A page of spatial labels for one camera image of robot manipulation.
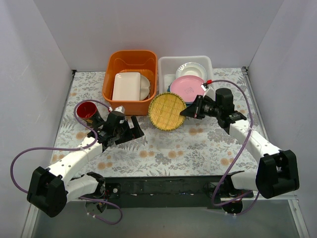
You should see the blue round plate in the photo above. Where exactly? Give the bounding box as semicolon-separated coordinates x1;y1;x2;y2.
168;85;197;104

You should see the pink round plate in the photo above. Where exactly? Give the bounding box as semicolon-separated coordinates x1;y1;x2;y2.
169;75;205;103

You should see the yellow woven plate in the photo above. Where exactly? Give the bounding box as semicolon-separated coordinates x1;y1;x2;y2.
148;92;187;131

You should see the white plate with blue rim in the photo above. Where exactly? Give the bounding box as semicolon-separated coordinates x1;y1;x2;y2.
175;62;208;81

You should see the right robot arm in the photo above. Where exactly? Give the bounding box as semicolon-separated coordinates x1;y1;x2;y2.
180;88;300;199

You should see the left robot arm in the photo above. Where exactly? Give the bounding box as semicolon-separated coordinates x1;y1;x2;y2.
27;111;144;217

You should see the white round plate in bin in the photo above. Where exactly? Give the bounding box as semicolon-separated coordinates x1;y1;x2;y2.
140;74;150;101

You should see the white translucent plastic bin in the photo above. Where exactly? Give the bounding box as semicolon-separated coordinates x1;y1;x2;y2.
158;56;213;107

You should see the orange plastic bin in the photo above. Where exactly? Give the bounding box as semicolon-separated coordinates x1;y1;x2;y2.
102;50;158;116

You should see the floral table mat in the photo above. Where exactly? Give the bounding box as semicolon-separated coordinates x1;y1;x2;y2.
51;71;257;177

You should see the red and black mug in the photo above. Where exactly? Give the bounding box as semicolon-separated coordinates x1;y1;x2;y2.
76;102;104;128

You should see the cream rectangular plate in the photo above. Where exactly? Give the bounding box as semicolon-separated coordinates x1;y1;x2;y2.
112;72;141;101

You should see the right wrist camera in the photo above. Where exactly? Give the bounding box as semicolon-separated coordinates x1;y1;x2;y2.
201;80;215;100

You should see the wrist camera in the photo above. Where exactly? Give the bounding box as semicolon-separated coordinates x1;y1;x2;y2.
112;106;125;117
201;80;215;100

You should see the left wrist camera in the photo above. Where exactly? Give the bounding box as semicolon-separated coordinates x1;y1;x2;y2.
112;106;125;117

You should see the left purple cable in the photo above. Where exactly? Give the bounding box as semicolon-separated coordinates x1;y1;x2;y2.
9;99;123;225

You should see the purple cable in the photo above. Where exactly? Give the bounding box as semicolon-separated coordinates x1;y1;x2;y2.
200;79;260;216
9;99;123;225

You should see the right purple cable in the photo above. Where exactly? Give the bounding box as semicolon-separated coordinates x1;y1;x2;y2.
200;79;260;216

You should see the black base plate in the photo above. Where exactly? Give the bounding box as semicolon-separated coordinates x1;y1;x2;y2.
76;175;253;209

